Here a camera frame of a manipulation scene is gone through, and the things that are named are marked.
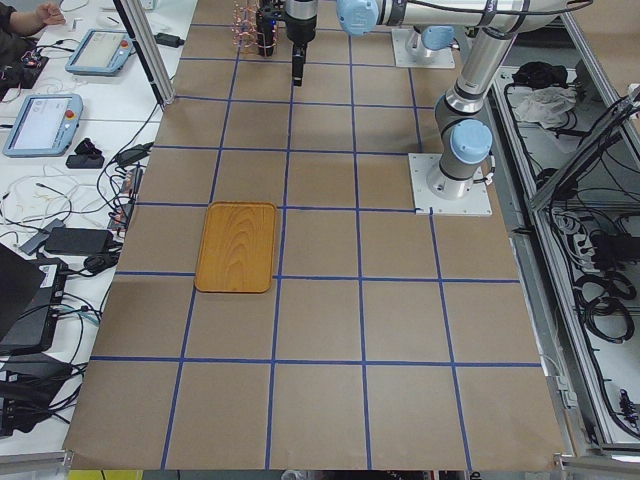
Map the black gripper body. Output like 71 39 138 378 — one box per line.
284 0 318 46

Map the dark wine bottle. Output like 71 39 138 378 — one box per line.
291 44 307 87
256 7 277 57

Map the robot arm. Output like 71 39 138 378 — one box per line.
337 1 568 200

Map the wooden tray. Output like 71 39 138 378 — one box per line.
194 201 277 294

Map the person hand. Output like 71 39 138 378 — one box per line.
21 2 66 35

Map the upper teach pendant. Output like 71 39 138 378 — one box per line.
65 29 133 77

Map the teach pendant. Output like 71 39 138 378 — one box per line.
3 94 84 158
65 29 133 77

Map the crumpled white cloth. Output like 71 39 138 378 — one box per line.
514 86 577 129

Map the lower teach pendant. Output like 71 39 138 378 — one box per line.
3 94 84 158

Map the black power adapter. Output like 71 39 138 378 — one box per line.
44 227 113 256

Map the black laptop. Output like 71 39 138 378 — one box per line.
1 246 67 356

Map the copper wire bottle basket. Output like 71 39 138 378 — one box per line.
231 0 258 51

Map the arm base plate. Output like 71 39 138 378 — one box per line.
392 25 455 69
408 153 492 217

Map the aluminium frame post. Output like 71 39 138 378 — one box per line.
113 0 175 109

